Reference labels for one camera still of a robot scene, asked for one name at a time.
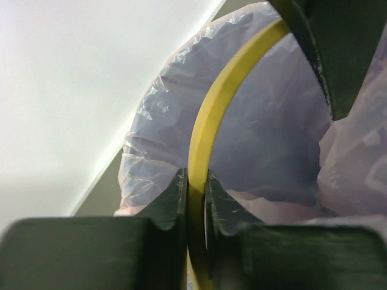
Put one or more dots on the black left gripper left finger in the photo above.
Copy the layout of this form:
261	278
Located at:
144	251

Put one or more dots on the pink plastic trash bag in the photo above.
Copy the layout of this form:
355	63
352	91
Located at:
277	152

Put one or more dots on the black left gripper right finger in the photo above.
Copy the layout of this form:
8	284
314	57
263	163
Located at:
243	252

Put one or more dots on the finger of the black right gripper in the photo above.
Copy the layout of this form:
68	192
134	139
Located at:
339	40

